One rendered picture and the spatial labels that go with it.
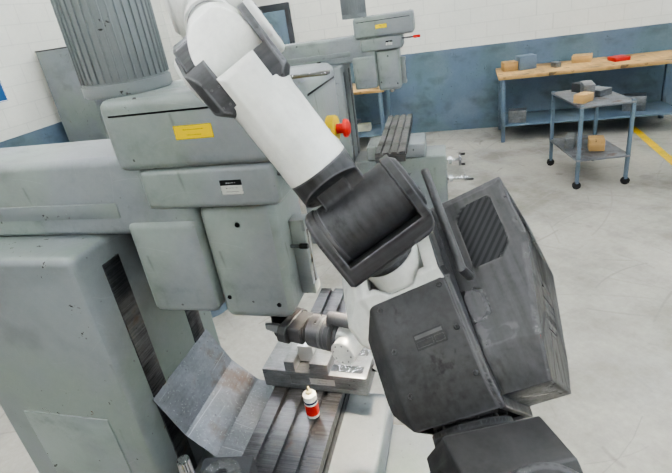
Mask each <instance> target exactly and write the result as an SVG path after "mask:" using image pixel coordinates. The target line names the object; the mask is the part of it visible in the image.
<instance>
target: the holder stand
mask: <svg viewBox="0 0 672 473"><path fill-rule="evenodd" d="M200 473H258V469H257V466H256V463H255V459H254V456H237V457H213V458H205V459H204V462H203V465H202V467H201V470H200Z"/></svg>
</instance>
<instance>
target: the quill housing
mask: <svg viewBox="0 0 672 473"><path fill-rule="evenodd" d="M293 214H301V209H300V204H299V198H298V196H297V194H296V193H295V192H294V191H293V189H291V191H290V192H289V193H288V194H287V195H286V196H285V198H284V199H283V200H282V201H281V202H280V203H279V204H276V205H250V206H222V207H202V208H201V217H202V220H203V224H204V227H205V231H206V234H207V238H208V242H209V245H210V249H211V252H212V256H213V259H214V263H215V266H216V270H217V274H218V277H219V281H220V284H221V288H222V291H223V295H224V299H225V302H226V306H227V309H228V310H229V312H230V313H232V314H234V315H248V316H278V317H287V316H290V315H292V314H293V313H294V312H295V310H296V308H297V307H298V305H299V303H300V301H301V299H302V297H303V295H304V293H303V292H302V288H301V282H300V277H299V272H298V267H297V262H296V257H295V252H294V248H290V245H291V244H293V242H292V237H291V232H290V227H289V222H288V221H289V219H290V218H291V216H292V215H293Z"/></svg>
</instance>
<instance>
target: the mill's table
mask: <svg viewBox="0 0 672 473"><path fill-rule="evenodd" d="M329 311H333V312H338V313H343V314H347V312H346V305H345V299H344V292H343V288H335V289H334V291H332V290H331V288H321V291H320V293H319V295H318V297H317V299H316V301H315V303H314V305H313V307H312V310H311V312H312V313H314V314H316V313H317V314H322V315H327V314H328V312H329ZM305 390H306V389H300V388H291V387H282V386H275V387H274V389H273V392H272V394H271V396H270V398H269V400H268V402H267V404H266V406H265V408H264V411H263V413H262V415H261V417H260V419H259V421H258V423H257V425H256V427H255V429H254V432H253V434H252V436H251V438H250V440H249V442H248V444H247V446H246V448H245V451H244V453H243V455H242V456H254V459H255V463H256V466H257V469H258V473H328V471H329V467H330V464H331V460H332V457H333V453H334V450H335V446H336V443H337V439H338V435H339V432H340V428H341V425H342V421H343V418H344V414H345V411H346V407H347V404H348V400H349V396H350V394H346V393H337V392H328V391H319V390H315V391H316V396H317V400H318V405H319V410H320V415H319V417H318V418H316V419H309V418H308V417H307V414H306V409H305V405H304V400H303V396H302V394H303V392H304V391H305Z"/></svg>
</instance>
